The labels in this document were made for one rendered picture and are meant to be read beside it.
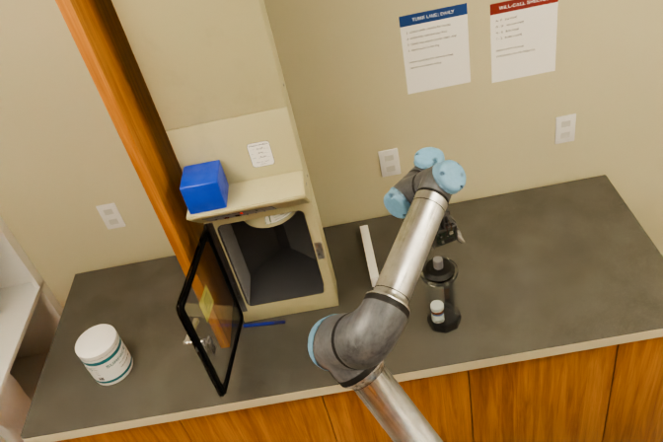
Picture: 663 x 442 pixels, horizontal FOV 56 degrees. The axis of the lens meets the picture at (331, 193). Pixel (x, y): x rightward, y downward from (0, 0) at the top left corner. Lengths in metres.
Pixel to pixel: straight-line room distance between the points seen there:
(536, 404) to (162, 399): 1.18
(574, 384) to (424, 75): 1.09
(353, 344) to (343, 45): 1.07
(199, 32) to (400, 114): 0.88
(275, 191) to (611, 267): 1.11
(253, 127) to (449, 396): 1.05
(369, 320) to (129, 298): 1.35
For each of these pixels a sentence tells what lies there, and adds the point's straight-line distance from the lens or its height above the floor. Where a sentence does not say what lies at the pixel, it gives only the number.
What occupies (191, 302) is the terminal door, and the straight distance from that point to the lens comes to 1.72.
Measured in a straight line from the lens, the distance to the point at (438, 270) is 1.83.
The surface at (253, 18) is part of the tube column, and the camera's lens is 1.52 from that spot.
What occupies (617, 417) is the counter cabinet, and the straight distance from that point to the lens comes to 2.45.
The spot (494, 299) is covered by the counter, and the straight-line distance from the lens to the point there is 2.07.
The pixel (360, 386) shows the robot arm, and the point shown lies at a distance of 1.37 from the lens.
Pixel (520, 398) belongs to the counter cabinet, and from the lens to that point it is 2.20.
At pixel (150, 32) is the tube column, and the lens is 1.56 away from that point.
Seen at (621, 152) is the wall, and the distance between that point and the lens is 2.55.
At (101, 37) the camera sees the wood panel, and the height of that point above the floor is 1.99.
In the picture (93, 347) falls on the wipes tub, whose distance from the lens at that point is 2.11.
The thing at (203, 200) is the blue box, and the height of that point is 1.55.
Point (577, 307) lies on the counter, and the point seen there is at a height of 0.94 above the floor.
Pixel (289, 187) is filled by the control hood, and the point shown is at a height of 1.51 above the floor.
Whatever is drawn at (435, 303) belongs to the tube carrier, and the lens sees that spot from 1.90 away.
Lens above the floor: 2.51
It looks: 38 degrees down
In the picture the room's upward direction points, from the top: 13 degrees counter-clockwise
